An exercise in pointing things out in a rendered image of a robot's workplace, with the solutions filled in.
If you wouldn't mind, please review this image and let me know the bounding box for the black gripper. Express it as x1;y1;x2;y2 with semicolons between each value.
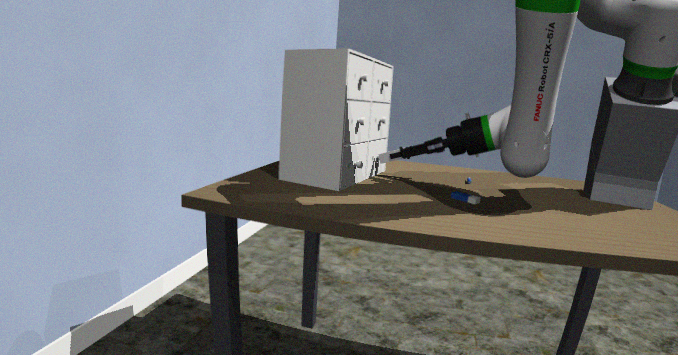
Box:
378;126;466;164

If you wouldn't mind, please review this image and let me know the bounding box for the white chest of drawers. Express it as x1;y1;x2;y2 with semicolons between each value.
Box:
279;48;393;191

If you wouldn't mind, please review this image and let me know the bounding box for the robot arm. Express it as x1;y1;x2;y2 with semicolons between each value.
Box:
459;0;678;178

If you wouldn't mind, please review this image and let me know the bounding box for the blue and white eraser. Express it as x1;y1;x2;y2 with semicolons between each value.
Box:
451;191;481;204

